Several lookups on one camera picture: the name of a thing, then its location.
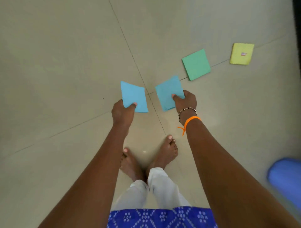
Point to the blue patterned tunic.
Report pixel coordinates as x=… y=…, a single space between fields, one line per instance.
x=162 y=218

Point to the blue plastic object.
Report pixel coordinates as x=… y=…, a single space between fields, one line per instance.
x=285 y=178

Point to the person's foot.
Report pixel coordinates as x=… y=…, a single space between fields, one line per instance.
x=130 y=165
x=164 y=153

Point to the person's left thumb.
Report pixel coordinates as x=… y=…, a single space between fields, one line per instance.
x=132 y=106

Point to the light blue paper sheet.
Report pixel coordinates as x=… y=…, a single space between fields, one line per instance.
x=134 y=96
x=168 y=92

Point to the orange thread wristband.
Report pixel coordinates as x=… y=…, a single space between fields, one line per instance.
x=189 y=122

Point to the white trousers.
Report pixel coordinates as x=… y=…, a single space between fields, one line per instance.
x=155 y=190

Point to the person's left foot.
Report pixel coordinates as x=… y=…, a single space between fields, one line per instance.
x=130 y=165

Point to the person's right thumb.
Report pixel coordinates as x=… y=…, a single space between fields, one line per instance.
x=176 y=96

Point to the person's right hand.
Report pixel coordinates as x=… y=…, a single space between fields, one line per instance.
x=187 y=102

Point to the green paper pad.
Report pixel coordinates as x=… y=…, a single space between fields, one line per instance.
x=196 y=64

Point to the yellow paper pad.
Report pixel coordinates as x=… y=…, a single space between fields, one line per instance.
x=241 y=53

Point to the person's right foot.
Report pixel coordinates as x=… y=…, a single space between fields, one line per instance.
x=164 y=153

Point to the person's left forearm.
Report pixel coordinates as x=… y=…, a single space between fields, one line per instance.
x=91 y=178

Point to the person's left hand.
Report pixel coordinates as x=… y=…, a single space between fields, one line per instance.
x=121 y=115

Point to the person's right forearm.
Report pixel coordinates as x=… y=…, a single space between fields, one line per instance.
x=230 y=178

